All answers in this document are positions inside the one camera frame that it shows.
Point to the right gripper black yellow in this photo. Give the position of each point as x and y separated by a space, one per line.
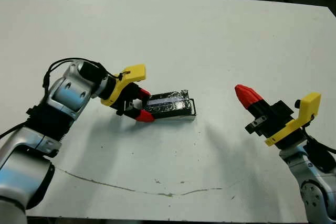
283 127

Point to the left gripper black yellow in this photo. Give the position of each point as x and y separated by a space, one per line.
123 90

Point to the black camera box lid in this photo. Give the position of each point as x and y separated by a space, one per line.
168 103

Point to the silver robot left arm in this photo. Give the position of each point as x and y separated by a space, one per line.
65 95

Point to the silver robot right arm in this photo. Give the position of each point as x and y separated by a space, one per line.
309 182

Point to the white-lined camera box base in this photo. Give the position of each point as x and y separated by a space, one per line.
178 119

